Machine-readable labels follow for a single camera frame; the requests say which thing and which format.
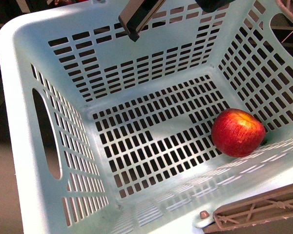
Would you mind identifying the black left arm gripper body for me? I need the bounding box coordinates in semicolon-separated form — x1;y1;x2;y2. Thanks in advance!
196;0;234;13

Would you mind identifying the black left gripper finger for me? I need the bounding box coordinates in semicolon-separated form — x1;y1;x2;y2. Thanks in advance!
118;0;165;41

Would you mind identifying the light blue plastic basket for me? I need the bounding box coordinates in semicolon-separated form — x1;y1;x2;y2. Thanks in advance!
0;0;293;234

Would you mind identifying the red yellow apple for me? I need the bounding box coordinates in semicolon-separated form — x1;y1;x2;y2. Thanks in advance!
211;108;266;157

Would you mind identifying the brown basket handle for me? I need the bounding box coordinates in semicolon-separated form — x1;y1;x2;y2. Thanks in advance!
206;0;293;232

